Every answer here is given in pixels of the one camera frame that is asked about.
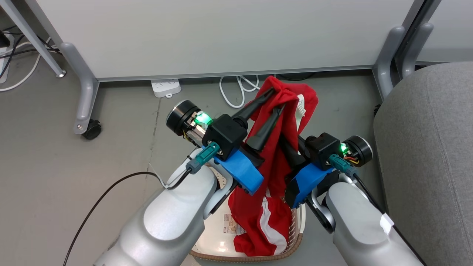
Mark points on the cream perforated laundry basket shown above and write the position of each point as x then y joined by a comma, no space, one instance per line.
218,244

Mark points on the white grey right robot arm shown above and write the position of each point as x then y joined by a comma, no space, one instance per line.
360,221

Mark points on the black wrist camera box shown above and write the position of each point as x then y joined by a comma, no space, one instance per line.
325,151
225,135

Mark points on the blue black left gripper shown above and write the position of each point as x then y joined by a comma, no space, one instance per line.
241,170

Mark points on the grey fabric sofa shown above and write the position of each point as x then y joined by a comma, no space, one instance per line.
428,155

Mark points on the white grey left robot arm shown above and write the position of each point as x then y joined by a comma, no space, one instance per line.
168,218

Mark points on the red garment with white stripe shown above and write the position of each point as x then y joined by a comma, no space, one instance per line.
275,177

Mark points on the large white partition panel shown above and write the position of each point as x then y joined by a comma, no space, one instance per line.
221,33

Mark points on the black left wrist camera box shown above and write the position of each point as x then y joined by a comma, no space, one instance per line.
225,135

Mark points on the narrow white partition panel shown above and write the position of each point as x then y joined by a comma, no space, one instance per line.
451,29

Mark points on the grey partition leg with caster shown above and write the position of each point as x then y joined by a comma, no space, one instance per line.
87,92

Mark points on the grey metal table leg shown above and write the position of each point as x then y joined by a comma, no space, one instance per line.
33,40

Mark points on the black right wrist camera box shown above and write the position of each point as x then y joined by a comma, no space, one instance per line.
325,151

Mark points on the white power strip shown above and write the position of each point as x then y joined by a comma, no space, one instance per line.
165,88

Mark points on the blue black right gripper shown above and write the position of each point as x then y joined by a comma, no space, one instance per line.
306,181

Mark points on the paper label sticker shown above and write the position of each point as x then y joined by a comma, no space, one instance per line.
231,225

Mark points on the black caster wheel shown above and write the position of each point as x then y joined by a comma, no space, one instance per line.
92,130

